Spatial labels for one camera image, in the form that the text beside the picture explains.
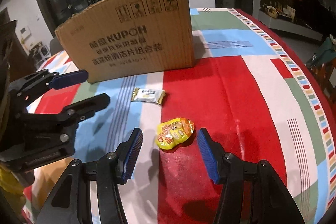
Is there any round yellowish ornament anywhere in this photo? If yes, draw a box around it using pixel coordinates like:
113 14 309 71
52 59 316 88
265 5 279 18

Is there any brown cardboard box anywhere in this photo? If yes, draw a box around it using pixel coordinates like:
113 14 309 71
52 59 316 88
54 0 195 84

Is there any yellow snack packet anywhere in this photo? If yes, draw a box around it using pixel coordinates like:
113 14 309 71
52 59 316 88
157 117 196 152

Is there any colourful patchwork tablecloth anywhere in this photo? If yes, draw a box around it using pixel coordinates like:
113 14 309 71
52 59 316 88
22 7 336 224

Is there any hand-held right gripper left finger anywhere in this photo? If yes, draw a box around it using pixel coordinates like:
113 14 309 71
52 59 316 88
34 127 143 224

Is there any shoe rack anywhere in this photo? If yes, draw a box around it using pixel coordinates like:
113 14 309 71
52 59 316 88
28 42 51 63

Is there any white low cabinet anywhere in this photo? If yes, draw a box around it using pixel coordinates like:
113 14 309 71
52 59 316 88
259 9 323 42

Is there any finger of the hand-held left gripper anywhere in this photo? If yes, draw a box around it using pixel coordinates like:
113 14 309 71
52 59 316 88
18 93 111 126
8 69 88 106

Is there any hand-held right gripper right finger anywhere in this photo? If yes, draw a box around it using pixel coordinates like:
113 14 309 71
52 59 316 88
197 128 306 224

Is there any grey chair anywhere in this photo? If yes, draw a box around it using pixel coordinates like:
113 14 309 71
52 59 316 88
49 38 63 55

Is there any wooden chair with green cloth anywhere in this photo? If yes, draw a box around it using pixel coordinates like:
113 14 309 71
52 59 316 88
306 35 336 104

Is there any white gold snack packet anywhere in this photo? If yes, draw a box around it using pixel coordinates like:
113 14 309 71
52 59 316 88
130 87 167 106

